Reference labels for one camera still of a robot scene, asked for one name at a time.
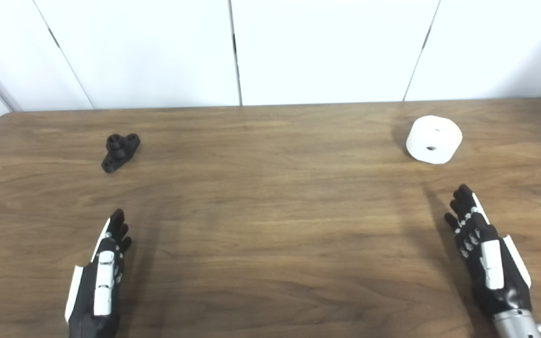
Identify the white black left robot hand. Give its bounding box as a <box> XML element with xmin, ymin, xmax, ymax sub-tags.
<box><xmin>65</xmin><ymin>209</ymin><xmax>132</xmax><ymax>338</ymax></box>

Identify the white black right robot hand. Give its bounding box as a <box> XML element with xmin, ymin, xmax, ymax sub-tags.
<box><xmin>444</xmin><ymin>184</ymin><xmax>533</xmax><ymax>318</ymax></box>

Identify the black flanged holder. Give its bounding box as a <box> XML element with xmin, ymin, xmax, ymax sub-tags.
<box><xmin>101</xmin><ymin>133</ymin><xmax>141</xmax><ymax>174</ymax></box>

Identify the round white piece with holes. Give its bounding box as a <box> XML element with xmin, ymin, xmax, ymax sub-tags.
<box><xmin>406</xmin><ymin>115</ymin><xmax>463</xmax><ymax>165</ymax></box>

